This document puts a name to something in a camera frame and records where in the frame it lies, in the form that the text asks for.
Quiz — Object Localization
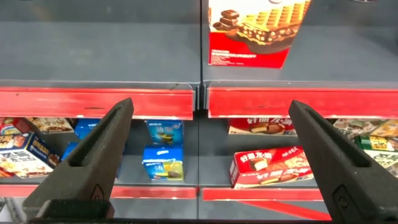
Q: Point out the red and white waffle box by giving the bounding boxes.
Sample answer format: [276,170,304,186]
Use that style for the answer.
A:
[208,0,312,69]

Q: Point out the red chocolate pie box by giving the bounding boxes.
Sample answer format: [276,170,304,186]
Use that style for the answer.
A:
[228,118,297,136]
[229,146,314,190]

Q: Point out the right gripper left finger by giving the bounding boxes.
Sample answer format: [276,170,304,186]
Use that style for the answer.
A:
[22,97,135,219]

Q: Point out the blue cookie box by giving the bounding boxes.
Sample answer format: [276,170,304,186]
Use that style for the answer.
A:
[61,141,80,162]
[74,118,101,140]
[142,145,185,182]
[145,119,185,146]

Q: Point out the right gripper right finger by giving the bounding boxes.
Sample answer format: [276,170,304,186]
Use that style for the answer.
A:
[288,100,398,222]

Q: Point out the beige snack box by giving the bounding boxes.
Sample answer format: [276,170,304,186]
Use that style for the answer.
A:
[25,117,75,135]

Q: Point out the blue and white snack box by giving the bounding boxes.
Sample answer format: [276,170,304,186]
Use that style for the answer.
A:
[0,132,62,179]

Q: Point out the red snack box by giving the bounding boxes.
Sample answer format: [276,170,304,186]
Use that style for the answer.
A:
[0,117,32,136]

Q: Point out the yellow snack box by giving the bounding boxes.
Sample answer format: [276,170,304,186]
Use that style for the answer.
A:
[369,119,398,138]

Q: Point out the green and white snack box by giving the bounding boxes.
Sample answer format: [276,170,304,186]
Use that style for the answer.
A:
[354,135,398,152]
[364,149,398,178]

